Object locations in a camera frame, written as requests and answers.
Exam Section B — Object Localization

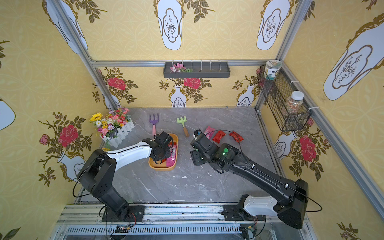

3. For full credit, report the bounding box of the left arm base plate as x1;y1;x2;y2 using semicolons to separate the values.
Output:
102;205;145;223

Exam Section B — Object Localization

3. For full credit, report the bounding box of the green toy rake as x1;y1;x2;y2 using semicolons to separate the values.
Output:
177;116;190;137

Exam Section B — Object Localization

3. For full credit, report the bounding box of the grey wall shelf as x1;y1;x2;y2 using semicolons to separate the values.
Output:
163;60;231;79

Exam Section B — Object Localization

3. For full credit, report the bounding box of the black wire basket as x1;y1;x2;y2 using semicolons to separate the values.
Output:
255;66;312;132

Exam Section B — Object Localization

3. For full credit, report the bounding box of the pink tea bag with barcode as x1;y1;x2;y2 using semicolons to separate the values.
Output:
166;147;177;168

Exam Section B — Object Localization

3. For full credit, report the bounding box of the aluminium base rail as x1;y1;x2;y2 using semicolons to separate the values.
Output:
50;203;317;240

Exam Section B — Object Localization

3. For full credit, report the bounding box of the clear jar white lid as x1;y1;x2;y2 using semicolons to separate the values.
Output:
283;91;305;116

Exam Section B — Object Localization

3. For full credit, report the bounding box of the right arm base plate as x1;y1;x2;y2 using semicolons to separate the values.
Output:
220;205;266;221

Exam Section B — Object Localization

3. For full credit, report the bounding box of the yellow plastic storage box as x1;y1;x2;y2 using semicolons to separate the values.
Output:
149;133;179;172

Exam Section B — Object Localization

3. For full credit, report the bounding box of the jar with patterned label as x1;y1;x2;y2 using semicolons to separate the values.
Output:
264;60;283;80

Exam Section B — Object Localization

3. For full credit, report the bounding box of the red tea bag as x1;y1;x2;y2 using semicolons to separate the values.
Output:
212;130;226;144
229;131;244;143

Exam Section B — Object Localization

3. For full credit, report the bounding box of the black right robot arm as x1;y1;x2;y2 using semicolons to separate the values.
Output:
191;130;309;229

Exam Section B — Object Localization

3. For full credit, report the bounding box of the flower box white fence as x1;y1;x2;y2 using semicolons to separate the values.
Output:
90;108;135;151

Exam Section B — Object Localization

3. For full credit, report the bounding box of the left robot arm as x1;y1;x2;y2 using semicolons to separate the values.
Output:
77;132;178;223

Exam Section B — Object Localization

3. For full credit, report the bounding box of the red tea bag top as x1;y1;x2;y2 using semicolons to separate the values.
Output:
229;131;244;143

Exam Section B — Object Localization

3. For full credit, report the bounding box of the purple toy rake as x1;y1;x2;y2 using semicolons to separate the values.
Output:
149;114;160;136

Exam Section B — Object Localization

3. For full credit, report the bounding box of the long pink tea bag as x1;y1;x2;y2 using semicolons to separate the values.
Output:
204;126;216;139

